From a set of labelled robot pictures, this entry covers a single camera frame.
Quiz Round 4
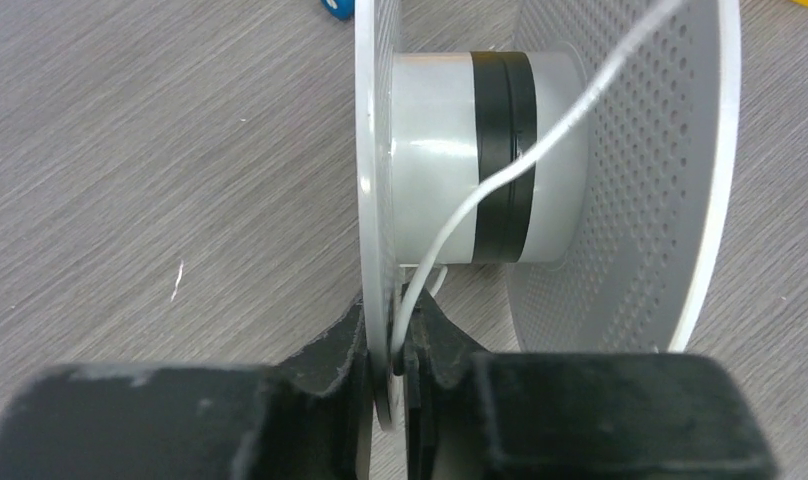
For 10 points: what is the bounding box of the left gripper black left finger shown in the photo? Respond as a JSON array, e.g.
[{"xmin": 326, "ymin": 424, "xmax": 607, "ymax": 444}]
[{"xmin": 0, "ymin": 302, "xmax": 372, "ymax": 479}]

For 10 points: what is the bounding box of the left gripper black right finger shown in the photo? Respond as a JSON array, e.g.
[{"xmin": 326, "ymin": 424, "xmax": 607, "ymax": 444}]
[{"xmin": 401, "ymin": 293, "xmax": 778, "ymax": 479}]

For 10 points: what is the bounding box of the clear plastic cable spool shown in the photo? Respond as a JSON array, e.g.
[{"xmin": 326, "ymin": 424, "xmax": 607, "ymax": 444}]
[{"xmin": 354, "ymin": 1, "xmax": 741, "ymax": 430}]

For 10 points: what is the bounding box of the white cable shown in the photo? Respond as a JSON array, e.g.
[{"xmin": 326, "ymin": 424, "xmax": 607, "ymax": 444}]
[{"xmin": 389, "ymin": 0, "xmax": 686, "ymax": 359}]

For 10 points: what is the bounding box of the beige blue connector block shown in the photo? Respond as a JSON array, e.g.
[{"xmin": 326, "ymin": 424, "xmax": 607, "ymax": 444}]
[{"xmin": 320, "ymin": 0, "xmax": 355, "ymax": 21}]

